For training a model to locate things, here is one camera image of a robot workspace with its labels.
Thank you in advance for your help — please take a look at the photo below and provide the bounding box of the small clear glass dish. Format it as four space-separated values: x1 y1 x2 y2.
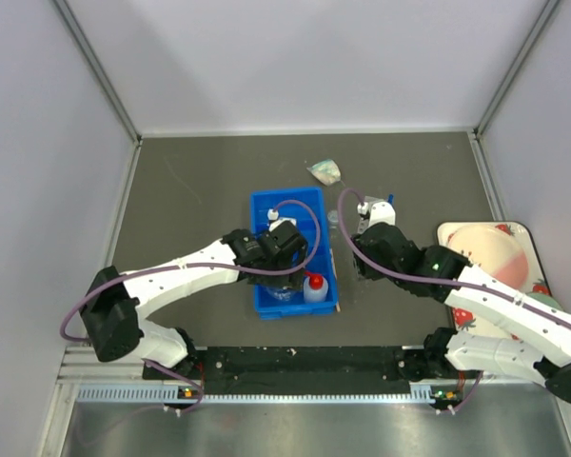
266 288 297 303

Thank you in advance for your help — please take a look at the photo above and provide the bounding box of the blue compartment plastic bin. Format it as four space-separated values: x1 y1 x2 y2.
250 187 339 320

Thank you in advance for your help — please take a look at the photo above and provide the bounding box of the wash bottle red nozzle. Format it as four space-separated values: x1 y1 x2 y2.
303 271 329 304

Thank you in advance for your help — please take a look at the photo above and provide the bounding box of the small stoppered glass bottle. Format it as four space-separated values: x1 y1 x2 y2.
327 209 342 229

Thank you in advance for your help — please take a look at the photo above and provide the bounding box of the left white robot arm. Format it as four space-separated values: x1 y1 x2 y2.
79 218 309 378

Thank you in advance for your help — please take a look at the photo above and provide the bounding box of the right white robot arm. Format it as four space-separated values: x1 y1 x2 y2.
347 223 571 404

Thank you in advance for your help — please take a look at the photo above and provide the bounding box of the wooden test tube clamp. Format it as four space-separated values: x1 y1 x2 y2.
330 248 341 313

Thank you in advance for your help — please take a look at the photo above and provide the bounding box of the crumpled plastic bag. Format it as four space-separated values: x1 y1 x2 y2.
307 159 342 187

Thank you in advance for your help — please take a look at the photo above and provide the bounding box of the pink round plate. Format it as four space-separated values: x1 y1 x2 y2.
446 224 529 289

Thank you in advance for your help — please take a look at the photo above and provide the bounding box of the strawberry pattern tray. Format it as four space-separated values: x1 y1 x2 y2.
436 220 553 334

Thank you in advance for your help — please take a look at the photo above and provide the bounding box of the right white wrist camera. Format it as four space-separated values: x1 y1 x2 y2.
356 200 397 229

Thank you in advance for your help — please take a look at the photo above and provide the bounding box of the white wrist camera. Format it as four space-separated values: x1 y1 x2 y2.
356 200 397 229
266 209 297 232

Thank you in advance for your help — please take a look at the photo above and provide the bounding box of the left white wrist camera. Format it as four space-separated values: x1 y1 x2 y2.
266 209 297 232

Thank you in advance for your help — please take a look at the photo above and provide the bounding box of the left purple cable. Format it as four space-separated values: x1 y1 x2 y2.
59 199 323 415

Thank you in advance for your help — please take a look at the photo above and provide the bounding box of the purple cable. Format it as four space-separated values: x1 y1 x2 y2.
337 188 571 415
59 199 323 415

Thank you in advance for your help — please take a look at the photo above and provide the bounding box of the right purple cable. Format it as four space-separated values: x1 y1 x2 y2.
337 188 571 415

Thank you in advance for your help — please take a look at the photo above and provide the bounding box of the grey slotted cable duct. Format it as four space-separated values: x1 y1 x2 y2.
76 384 445 405

